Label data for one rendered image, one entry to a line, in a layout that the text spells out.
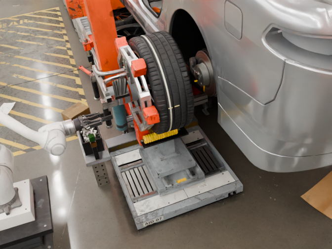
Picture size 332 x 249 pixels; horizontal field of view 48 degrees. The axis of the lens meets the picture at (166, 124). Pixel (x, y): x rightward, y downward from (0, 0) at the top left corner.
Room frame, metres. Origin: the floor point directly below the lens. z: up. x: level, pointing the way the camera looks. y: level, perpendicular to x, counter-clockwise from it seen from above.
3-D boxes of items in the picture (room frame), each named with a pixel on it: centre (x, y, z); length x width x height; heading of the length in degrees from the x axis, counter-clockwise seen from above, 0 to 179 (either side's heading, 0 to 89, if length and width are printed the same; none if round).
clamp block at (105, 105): (1.87, 0.33, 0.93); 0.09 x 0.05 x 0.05; 106
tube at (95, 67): (2.15, 0.32, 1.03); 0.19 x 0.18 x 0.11; 106
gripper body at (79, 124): (1.81, 0.51, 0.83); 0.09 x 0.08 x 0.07; 106
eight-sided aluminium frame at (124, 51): (2.09, 0.18, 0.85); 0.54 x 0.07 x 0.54; 16
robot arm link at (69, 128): (1.79, 0.58, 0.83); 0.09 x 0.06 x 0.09; 16
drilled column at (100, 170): (2.12, 0.56, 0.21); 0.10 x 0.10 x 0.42; 16
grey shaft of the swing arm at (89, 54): (3.63, 0.72, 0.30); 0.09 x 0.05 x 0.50; 16
